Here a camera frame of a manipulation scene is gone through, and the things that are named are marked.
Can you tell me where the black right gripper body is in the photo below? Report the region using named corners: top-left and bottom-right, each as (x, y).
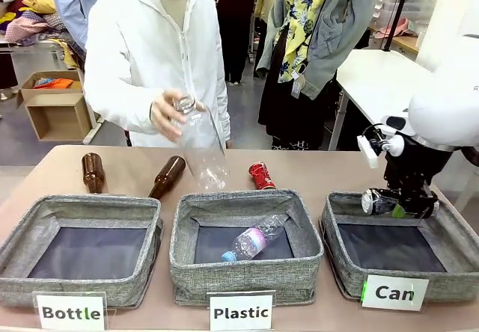
top-left (382, 147), bottom-right (453, 220)

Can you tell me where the black silver drink can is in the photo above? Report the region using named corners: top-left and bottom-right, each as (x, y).
top-left (360, 187), bottom-right (402, 217)

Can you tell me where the large clear plastic bottle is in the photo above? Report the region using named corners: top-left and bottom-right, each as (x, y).
top-left (164, 90), bottom-right (230, 191)

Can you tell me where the person's right forearm white sleeve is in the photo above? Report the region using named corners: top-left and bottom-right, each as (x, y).
top-left (84, 57), bottom-right (160, 126)

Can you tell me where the white sign reading Can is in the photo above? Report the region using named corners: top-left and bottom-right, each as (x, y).
top-left (360, 274), bottom-right (430, 312)

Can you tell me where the grey fabric basket can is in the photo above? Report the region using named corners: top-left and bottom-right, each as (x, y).
top-left (319, 191), bottom-right (479, 304)

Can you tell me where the red drink can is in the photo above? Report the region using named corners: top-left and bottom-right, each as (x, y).
top-left (248, 162), bottom-right (278, 191)

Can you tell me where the grey fabric basket plastic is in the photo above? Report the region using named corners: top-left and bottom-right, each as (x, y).
top-left (168, 188), bottom-right (325, 307)

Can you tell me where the grey fabric basket bottle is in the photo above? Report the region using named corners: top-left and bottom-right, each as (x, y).
top-left (0, 194), bottom-right (165, 309)

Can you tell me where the person's right hand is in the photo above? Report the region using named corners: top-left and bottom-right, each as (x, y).
top-left (149, 91), bottom-right (185, 143)

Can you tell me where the white table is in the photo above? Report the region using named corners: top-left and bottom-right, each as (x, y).
top-left (327, 49), bottom-right (435, 152)

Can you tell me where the paper garment tag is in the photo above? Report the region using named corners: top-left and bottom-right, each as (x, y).
top-left (290, 73), bottom-right (307, 98)

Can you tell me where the small plastic bottle blue cap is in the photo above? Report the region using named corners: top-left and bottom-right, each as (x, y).
top-left (220, 213), bottom-right (290, 262)

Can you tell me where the pink cloth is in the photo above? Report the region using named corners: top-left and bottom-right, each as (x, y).
top-left (375, 17), bottom-right (412, 40)

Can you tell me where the black stand pole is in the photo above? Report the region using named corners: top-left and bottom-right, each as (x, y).
top-left (382, 0), bottom-right (415, 52)

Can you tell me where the person in yellow floral shirt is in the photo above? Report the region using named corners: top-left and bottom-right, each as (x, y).
top-left (256, 0), bottom-right (379, 152)

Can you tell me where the white sign reading Plastic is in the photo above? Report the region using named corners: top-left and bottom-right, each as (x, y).
top-left (206, 290), bottom-right (277, 332)

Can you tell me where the brown glass bottle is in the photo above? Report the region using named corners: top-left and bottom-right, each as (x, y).
top-left (147, 155), bottom-right (187, 200)
top-left (81, 152), bottom-right (108, 194)

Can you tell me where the person in white jacket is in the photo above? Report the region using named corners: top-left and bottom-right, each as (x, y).
top-left (83, 0), bottom-right (232, 149)

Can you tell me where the white sign reading Bottle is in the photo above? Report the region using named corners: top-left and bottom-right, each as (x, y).
top-left (32, 290), bottom-right (108, 331)

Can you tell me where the open cardboard box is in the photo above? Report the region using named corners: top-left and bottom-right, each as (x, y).
top-left (16, 69), bottom-right (85, 109)

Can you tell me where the pile of colourful clothes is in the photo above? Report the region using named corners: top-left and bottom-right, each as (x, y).
top-left (0, 0), bottom-right (72, 47)

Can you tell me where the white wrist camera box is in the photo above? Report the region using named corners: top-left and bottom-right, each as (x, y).
top-left (356, 134), bottom-right (386, 169)

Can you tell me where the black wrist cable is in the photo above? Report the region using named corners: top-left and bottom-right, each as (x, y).
top-left (361, 123), bottom-right (388, 147)

